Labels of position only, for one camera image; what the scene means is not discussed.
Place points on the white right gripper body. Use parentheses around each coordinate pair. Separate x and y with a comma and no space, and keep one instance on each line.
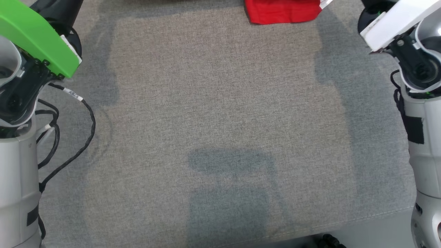
(396,24)

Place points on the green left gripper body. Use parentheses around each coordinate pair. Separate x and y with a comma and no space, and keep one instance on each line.
(38,38)

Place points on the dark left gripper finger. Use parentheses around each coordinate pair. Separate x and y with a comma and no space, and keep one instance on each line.
(58,10)

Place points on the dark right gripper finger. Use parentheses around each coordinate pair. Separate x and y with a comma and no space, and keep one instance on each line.
(379,3)

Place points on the red shorts with white trim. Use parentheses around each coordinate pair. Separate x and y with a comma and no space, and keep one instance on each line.
(282,12)

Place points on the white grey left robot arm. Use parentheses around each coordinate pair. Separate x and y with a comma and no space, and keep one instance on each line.
(17,172)

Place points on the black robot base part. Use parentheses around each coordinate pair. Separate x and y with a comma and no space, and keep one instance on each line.
(327,241)

